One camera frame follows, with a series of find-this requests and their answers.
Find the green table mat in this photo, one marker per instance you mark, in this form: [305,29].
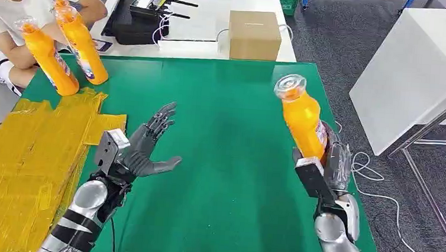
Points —
[224,160]

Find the dark smartphone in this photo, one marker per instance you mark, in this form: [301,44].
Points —
[102,46]

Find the white desk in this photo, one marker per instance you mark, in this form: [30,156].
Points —
[207,18]

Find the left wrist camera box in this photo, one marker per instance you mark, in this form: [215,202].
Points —
[109,150]

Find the person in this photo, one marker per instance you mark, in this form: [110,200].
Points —
[3,3]

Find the yellow sheet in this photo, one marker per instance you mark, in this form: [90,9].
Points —
[15,173]

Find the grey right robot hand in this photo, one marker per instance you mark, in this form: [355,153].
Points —
[338,164]

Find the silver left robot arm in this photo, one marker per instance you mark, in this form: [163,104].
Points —
[84,205]

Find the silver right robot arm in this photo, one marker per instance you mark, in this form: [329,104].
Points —
[340,247]

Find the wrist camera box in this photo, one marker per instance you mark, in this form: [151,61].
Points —
[109,150]
[313,178]

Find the large cardboard box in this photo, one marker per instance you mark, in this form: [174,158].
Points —
[254,37]

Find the green plastic crate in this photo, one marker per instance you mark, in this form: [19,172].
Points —
[288,4]

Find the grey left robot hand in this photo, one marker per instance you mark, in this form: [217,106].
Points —
[142,155]

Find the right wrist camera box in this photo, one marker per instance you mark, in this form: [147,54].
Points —
[313,178]

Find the black router with antennas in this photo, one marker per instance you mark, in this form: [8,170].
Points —
[149,3]

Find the white table with metal legs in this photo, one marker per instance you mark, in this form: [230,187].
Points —
[407,75]

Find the white power strip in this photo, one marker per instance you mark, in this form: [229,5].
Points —
[189,47]

